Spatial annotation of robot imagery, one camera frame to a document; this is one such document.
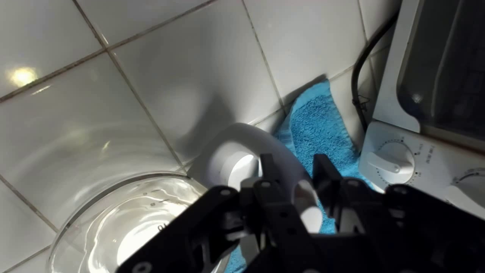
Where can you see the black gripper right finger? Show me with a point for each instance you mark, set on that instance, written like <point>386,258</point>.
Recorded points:
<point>394,232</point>

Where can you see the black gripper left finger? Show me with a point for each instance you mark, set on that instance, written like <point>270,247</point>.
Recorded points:
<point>282,228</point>

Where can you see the blue terry towel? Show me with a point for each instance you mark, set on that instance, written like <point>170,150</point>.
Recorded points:
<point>318,126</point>

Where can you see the white toaster oven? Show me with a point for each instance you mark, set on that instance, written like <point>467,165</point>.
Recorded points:
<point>444,76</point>

